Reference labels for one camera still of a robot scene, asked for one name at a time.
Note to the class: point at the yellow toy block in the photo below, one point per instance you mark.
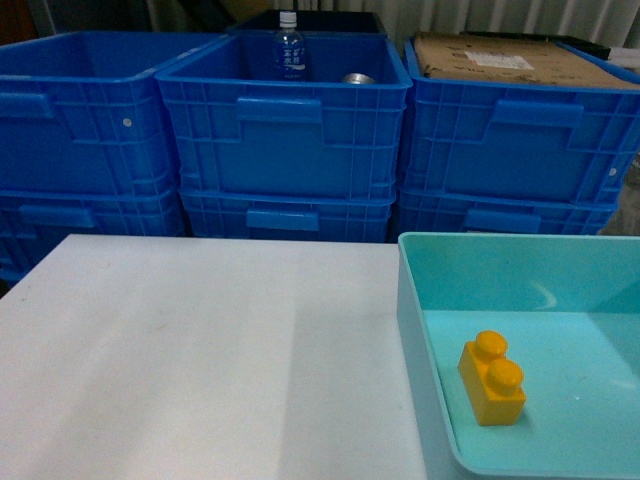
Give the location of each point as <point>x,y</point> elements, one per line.
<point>493,382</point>

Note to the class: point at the brown cardboard box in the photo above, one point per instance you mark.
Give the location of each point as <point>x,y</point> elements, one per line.
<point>528,62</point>

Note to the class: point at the lower right blue crate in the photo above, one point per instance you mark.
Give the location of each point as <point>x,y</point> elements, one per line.
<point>418,211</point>

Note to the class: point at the blue crate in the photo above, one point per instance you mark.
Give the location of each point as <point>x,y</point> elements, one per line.
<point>33,224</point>
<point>418,211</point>
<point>240,216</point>
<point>536,143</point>
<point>240,130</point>
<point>82,113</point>

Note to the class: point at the lower middle blue crate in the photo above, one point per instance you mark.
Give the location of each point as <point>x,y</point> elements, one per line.
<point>240,216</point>

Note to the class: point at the upper middle blue crate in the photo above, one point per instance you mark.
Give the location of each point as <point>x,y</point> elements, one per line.
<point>240,130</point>

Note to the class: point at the silver metal can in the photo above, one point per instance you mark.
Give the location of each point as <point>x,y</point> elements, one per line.
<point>358,79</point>

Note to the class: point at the upper right blue crate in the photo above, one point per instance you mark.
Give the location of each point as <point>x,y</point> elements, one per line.
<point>536,143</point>

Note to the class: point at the clear water bottle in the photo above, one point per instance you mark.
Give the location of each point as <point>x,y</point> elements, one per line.
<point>289,49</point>

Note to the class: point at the teal plastic tray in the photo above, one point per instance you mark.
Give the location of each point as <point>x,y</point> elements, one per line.
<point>568,307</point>

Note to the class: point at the upper left blue crate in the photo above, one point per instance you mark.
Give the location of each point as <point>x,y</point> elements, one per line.
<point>82,113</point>

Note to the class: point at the lower left blue crate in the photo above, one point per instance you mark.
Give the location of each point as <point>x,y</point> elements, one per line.
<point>33,224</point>

